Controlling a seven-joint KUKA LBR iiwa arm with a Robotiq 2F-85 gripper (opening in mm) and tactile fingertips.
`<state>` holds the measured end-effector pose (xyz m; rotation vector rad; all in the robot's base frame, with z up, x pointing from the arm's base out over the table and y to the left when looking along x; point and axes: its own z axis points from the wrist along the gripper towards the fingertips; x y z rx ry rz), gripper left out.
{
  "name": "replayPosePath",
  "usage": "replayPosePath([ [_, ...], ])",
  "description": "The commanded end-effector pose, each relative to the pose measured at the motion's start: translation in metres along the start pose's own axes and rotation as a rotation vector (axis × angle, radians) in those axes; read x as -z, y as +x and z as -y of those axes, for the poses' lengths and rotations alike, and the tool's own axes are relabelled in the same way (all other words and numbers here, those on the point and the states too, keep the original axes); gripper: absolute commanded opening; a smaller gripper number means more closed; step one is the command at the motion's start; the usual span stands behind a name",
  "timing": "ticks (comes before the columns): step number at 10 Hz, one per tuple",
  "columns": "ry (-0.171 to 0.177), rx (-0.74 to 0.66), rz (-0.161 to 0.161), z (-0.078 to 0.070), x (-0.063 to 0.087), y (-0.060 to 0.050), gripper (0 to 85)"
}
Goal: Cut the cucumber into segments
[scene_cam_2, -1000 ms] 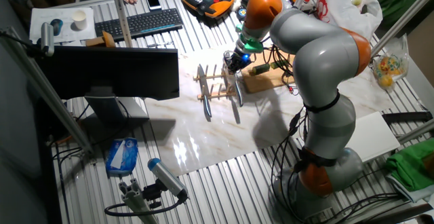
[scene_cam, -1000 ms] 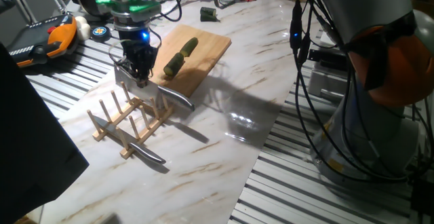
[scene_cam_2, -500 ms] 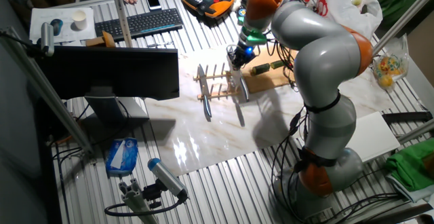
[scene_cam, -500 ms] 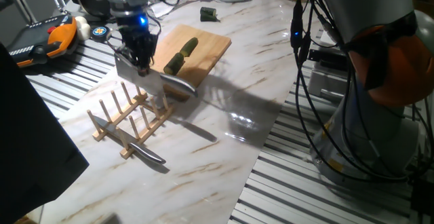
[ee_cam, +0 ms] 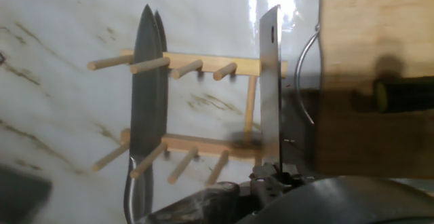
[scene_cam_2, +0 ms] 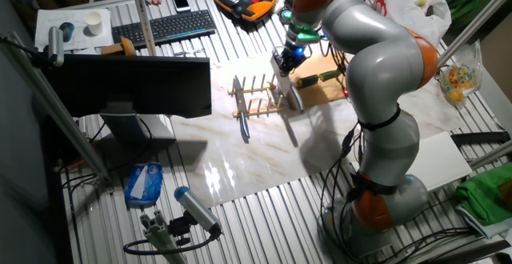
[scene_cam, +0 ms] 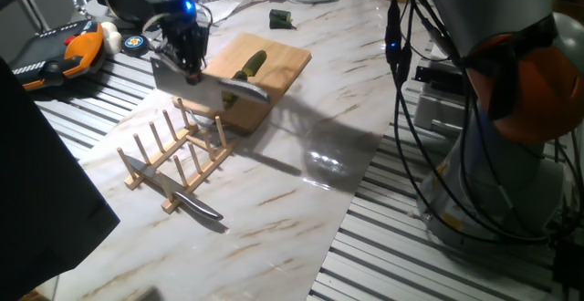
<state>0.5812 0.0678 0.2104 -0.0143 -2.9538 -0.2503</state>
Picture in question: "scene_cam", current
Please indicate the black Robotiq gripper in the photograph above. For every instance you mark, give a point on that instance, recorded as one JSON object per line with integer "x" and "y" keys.
{"x": 184, "y": 23}

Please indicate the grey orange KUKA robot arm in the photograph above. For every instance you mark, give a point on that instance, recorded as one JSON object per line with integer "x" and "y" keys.
{"x": 515, "y": 178}

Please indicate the long cucumber piece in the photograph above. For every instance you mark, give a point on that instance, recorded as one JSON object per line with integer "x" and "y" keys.
{"x": 253, "y": 64}

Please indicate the dark green cucumber end chunk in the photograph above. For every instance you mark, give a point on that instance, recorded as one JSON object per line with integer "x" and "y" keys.
{"x": 279, "y": 18}

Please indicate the round black blue disc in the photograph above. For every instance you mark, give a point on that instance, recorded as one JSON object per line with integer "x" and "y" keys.
{"x": 134, "y": 44}

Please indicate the white rounded object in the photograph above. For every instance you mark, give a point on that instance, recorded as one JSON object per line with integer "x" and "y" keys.
{"x": 111, "y": 36}

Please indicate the wooden peg knife rack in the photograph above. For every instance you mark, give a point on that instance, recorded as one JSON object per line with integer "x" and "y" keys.
{"x": 201, "y": 175}

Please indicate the black orange teach pendant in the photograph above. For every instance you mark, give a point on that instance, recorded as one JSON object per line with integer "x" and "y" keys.
{"x": 55, "y": 57}

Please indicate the pointed steel kitchen knife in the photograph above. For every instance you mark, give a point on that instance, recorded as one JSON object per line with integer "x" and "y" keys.
{"x": 182, "y": 194}

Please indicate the black computer monitor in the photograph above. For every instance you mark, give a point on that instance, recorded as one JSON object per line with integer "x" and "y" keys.
{"x": 36, "y": 191}

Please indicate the aluminium frame post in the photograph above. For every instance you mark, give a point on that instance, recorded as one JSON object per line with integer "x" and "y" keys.
{"x": 27, "y": 2}

